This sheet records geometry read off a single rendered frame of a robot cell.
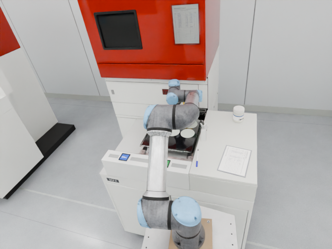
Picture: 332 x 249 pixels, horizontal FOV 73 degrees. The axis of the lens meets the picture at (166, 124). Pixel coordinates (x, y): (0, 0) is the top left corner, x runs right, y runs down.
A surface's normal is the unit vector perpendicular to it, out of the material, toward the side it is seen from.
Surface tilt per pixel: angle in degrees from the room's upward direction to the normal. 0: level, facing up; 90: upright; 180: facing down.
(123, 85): 90
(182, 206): 9
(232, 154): 0
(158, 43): 90
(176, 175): 90
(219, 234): 0
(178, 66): 90
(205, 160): 0
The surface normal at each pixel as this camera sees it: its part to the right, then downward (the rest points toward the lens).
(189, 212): 0.04, -0.77
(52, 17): -0.29, 0.60
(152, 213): -0.16, -0.21
